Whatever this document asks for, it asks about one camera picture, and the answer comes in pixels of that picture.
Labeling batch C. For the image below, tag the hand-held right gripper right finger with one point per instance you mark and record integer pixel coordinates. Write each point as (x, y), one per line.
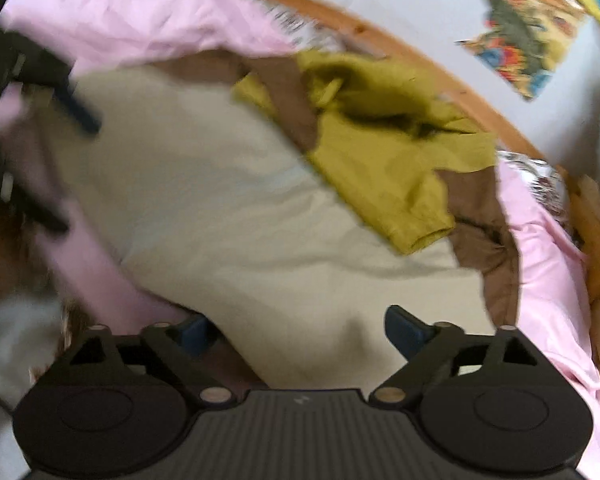
(404, 332)

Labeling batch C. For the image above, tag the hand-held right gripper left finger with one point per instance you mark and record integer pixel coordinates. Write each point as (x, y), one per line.
(192, 335)

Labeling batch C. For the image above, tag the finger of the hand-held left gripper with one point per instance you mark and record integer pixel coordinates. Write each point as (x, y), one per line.
(50, 220)
(82, 112)

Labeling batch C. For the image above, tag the cream garment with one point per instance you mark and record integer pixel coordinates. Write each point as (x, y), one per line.
(205, 200)

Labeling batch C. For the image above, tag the pink bed sheet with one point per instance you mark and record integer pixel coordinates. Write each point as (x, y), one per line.
(145, 15)

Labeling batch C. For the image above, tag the white cloth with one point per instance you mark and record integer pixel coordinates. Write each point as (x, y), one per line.
(15, 340)

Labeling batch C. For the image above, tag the brown garment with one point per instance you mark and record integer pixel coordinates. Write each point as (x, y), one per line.
(485, 230)

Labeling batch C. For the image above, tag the olive yellow garment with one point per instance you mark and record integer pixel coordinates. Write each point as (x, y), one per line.
(380, 160)

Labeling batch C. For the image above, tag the wooden bed frame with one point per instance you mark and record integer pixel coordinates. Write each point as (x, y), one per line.
(395, 42)

